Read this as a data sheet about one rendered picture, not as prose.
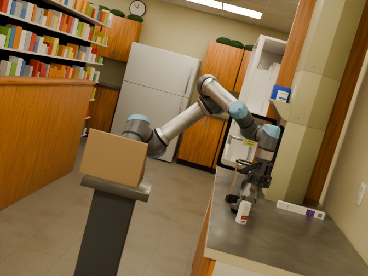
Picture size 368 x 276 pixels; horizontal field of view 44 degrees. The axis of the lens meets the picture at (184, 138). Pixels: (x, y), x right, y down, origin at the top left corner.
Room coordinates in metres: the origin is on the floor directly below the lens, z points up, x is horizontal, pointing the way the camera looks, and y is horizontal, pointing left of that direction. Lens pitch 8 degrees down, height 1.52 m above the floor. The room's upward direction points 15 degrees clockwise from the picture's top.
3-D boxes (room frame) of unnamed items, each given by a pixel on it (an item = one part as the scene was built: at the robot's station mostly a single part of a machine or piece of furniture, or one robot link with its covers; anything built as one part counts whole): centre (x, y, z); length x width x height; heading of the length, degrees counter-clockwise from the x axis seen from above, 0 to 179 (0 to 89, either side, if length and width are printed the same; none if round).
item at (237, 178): (2.33, -0.34, 1.06); 0.11 x 0.11 x 0.21
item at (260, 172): (1.97, -0.36, 1.19); 0.09 x 0.08 x 0.12; 30
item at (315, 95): (2.76, -0.68, 1.33); 0.32 x 0.25 x 0.77; 176
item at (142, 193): (2.21, 0.25, 0.92); 0.32 x 0.32 x 0.04; 2
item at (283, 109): (2.77, -0.50, 1.46); 0.32 x 0.11 x 0.10; 176
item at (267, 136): (1.98, -0.36, 1.35); 0.09 x 0.08 x 0.11; 39
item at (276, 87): (2.86, -0.51, 1.56); 0.10 x 0.10 x 0.09; 86
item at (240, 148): (2.94, -0.40, 1.19); 0.30 x 0.01 x 0.40; 80
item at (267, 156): (1.98, -0.36, 1.27); 0.08 x 0.08 x 0.05
